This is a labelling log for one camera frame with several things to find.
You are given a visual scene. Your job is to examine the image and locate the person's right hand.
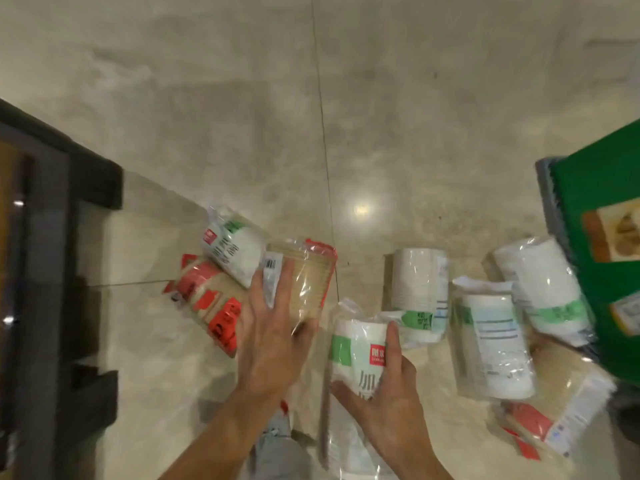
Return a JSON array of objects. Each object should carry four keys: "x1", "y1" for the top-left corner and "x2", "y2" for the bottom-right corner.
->
[{"x1": 330, "y1": 322, "x2": 438, "y2": 473}]

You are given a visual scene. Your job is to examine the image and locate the person's left hand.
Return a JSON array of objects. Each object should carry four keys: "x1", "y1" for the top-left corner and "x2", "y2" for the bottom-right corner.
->
[{"x1": 236, "y1": 259, "x2": 319, "y2": 401}]

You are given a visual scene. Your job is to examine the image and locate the white paper cup pack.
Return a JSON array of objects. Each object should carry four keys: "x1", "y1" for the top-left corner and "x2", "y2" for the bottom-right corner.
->
[
  {"x1": 448, "y1": 276, "x2": 538, "y2": 401},
  {"x1": 201, "y1": 205, "x2": 268, "y2": 289},
  {"x1": 320, "y1": 297, "x2": 402, "y2": 480},
  {"x1": 382, "y1": 248, "x2": 452, "y2": 349},
  {"x1": 492, "y1": 236, "x2": 597, "y2": 348}
]

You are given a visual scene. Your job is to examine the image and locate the brown paper cup pack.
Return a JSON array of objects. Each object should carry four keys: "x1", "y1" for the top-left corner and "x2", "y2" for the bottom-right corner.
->
[
  {"x1": 492, "y1": 337, "x2": 618, "y2": 461},
  {"x1": 262, "y1": 238, "x2": 339, "y2": 331},
  {"x1": 162, "y1": 254, "x2": 251, "y2": 358}
]

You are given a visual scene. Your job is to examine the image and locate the person's right forearm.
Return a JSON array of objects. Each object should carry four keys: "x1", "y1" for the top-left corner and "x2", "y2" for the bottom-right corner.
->
[{"x1": 392, "y1": 457, "x2": 455, "y2": 480}]

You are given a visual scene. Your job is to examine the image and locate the person's left forearm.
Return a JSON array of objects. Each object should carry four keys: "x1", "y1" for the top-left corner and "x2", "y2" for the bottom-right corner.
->
[{"x1": 159, "y1": 390, "x2": 293, "y2": 480}]

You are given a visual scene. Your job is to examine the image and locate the person's light blue jeans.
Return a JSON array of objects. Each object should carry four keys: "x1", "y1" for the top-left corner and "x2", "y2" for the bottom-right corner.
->
[{"x1": 251, "y1": 409, "x2": 323, "y2": 480}]

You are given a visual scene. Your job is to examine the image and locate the green cardboard box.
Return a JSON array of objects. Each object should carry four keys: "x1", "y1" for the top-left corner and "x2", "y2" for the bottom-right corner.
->
[{"x1": 549, "y1": 119, "x2": 640, "y2": 386}]

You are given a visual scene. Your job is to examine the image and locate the dark metal shelf frame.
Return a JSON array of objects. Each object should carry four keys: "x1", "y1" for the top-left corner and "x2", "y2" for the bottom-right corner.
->
[{"x1": 0, "y1": 98, "x2": 124, "y2": 480}]

